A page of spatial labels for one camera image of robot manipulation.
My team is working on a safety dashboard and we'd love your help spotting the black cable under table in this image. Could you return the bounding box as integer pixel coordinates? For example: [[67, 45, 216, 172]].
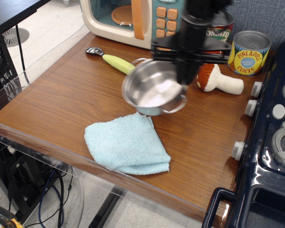
[[25, 166, 74, 228]]

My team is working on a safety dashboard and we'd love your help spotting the toy microwave teal and cream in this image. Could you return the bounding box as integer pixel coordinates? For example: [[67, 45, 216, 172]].
[[80, 0, 185, 49]]

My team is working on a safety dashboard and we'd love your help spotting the plush mushroom toy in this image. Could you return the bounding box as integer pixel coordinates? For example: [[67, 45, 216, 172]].
[[197, 64, 244, 95]]

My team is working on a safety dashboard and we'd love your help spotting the round floor vent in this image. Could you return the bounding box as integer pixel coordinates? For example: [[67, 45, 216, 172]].
[[2, 28, 29, 48]]

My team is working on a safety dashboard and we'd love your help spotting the blue cable under table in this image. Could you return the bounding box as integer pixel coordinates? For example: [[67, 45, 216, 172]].
[[38, 170, 65, 228]]

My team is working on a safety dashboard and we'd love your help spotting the light blue folded towel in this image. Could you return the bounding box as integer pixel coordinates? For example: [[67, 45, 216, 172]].
[[84, 113, 171, 175]]

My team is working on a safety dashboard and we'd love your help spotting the pineapple slices can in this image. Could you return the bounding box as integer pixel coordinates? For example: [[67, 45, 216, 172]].
[[228, 30, 271, 76]]

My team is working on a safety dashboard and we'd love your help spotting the tomato sauce can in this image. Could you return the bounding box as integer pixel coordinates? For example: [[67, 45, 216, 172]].
[[206, 10, 234, 43]]

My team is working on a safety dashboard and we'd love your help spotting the yellow object at floor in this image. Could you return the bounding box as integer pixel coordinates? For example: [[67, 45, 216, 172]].
[[0, 214, 23, 228]]

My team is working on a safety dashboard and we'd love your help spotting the black side desk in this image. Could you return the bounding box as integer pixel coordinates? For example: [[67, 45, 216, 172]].
[[0, 0, 52, 40]]

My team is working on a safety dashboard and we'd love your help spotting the stainless steel pot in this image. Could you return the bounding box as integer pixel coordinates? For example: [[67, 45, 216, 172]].
[[122, 58, 188, 116]]

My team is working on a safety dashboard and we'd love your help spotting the dark blue toy stove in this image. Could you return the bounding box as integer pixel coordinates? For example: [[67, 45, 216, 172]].
[[202, 42, 285, 228]]

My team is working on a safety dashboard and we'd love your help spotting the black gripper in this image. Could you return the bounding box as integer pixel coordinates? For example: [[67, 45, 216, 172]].
[[152, 18, 231, 85]]

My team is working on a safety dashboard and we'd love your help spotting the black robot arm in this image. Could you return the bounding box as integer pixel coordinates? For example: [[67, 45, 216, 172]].
[[152, 0, 231, 85]]

